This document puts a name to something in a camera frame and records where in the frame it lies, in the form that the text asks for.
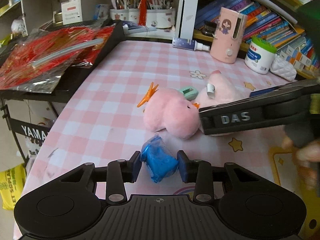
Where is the blue plastic bag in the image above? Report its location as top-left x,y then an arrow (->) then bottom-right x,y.
140,135 -> 178,183

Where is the pink plush chick toy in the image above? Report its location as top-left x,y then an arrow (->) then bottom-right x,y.
137,83 -> 200,139

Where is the pink plush pig toy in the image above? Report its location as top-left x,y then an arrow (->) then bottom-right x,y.
195,70 -> 247,137

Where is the person's right hand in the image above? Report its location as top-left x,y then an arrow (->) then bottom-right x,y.
281,136 -> 320,190

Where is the white quilted pouch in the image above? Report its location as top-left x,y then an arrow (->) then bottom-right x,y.
270,55 -> 297,82

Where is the pink checkered tablecloth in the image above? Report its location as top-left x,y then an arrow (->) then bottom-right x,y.
13,39 -> 320,240

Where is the white jar green lid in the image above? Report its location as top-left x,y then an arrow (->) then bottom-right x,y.
244,37 -> 277,74

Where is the row of colourful books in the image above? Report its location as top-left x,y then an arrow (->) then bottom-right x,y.
194,0 -> 319,75

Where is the pink cartoon humidifier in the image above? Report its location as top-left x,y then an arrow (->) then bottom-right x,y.
210,7 -> 247,64

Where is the black Yamaha keyboard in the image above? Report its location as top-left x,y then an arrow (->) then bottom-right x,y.
1,20 -> 125,165

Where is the yellow plastic bag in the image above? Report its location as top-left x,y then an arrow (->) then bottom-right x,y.
0,164 -> 26,210

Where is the red foil decoration pack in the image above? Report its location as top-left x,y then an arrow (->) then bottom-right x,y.
1,26 -> 114,93

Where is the white pen holder set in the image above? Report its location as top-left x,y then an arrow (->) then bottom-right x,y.
109,7 -> 177,29

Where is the white cubby shelf unit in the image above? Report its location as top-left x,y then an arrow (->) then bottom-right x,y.
1,0 -> 184,40

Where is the red hanging tassel ornament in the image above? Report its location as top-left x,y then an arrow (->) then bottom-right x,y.
138,0 -> 148,26

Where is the white drinking straws box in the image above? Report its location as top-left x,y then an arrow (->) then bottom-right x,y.
61,0 -> 82,25

